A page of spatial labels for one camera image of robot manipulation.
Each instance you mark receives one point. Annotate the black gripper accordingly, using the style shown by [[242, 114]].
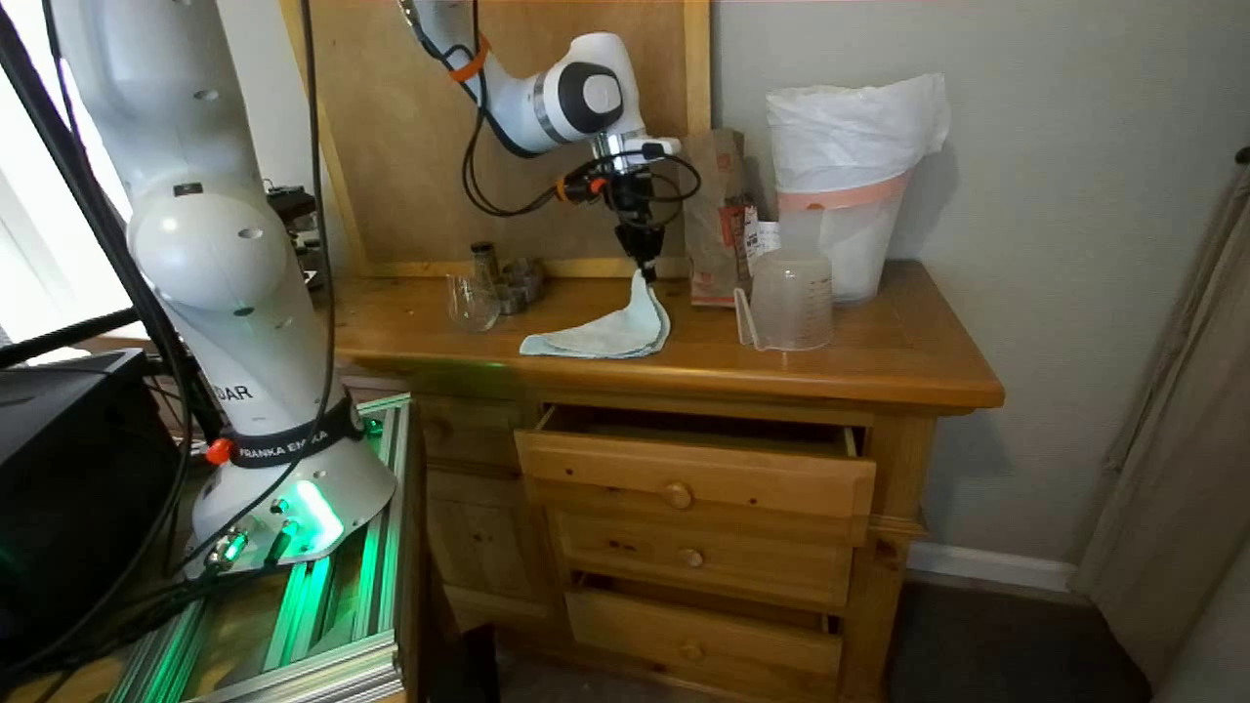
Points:
[[638, 199]]

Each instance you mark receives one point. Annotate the white cloth napkin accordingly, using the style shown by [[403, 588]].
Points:
[[597, 333]]

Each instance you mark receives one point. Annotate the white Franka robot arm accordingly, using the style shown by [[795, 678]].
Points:
[[218, 259]]

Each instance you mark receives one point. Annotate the red and white snack packet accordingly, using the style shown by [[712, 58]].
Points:
[[746, 239]]

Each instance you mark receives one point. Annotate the large metal measuring cup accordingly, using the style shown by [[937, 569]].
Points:
[[527, 269]]

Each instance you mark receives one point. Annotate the glass spice jar dark lid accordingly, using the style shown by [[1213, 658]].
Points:
[[485, 259]]

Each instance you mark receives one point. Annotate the translucent plastic measuring jug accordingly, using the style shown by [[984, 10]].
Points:
[[791, 306]]

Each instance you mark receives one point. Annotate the wooden dresser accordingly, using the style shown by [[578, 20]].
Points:
[[783, 364]]

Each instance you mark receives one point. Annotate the white waste bin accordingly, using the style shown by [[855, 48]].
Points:
[[846, 247]]

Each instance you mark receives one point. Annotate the wooden drawer pulled open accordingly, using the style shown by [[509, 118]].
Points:
[[687, 470]]

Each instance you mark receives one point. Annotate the white plastic bin liner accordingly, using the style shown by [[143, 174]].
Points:
[[851, 131]]

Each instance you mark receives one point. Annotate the wooden back board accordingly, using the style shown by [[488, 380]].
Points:
[[393, 168]]

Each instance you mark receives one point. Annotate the wooden closed shallow drawer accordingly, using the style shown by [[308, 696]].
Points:
[[705, 557]]

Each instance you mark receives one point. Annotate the wooden lowest drawer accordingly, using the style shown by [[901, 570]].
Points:
[[705, 647]]

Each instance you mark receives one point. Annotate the orange red clip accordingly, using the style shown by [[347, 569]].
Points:
[[218, 451]]

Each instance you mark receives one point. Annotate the white baseboard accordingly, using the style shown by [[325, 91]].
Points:
[[989, 569]]

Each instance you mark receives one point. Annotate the beige curtain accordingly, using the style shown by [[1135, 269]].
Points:
[[1174, 453]]

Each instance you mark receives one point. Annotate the black box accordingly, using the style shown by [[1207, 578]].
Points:
[[63, 494]]

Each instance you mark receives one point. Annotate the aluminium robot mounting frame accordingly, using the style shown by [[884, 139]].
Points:
[[312, 610]]

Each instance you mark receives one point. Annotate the black horizontal rail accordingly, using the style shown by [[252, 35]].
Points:
[[63, 339]]

